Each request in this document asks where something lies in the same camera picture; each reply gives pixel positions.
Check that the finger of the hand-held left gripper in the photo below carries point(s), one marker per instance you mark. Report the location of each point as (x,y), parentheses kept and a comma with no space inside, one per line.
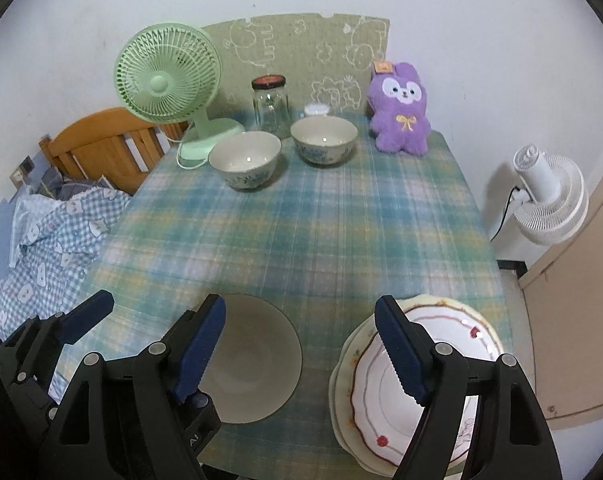
(204,425)
(88,312)

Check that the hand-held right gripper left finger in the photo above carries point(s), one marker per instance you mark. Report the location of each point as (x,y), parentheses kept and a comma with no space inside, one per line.
(201,350)

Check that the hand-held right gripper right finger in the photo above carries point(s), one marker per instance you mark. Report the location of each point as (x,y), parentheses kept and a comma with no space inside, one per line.
(401,350)

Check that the floral patterned ceramic bowl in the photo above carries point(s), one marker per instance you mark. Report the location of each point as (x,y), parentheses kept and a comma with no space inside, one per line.
(256,350)
(324,140)
(245,160)

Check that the white red-rimmed plate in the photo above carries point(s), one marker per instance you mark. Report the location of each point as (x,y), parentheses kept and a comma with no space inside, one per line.
(381,405)

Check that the blue checked blanket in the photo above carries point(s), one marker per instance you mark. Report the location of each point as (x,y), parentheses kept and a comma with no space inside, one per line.
(46,245)

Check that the dark striped cloth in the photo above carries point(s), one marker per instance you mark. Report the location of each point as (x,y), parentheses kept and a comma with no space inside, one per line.
(56,185)

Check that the beige door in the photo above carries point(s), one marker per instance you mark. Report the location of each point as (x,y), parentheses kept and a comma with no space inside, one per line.
(581,335)

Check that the purple plush bunny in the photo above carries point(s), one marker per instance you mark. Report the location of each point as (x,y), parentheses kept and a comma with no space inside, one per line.
(399,130)

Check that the white standing fan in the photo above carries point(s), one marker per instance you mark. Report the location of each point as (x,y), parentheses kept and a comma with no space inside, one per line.
(536,175)

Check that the glass jar with lid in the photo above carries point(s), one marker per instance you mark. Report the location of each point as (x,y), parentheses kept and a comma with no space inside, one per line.
(270,110)

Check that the green desk fan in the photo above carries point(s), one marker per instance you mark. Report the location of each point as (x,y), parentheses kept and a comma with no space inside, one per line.
(166,75)

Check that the cotton swab container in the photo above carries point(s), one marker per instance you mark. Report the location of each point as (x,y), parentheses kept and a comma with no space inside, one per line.
(316,110)

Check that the wall socket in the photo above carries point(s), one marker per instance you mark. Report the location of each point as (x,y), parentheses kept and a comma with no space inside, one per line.
(23,170)

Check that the green cartoon wall mat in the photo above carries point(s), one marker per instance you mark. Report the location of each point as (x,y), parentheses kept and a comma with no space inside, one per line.
(301,45)

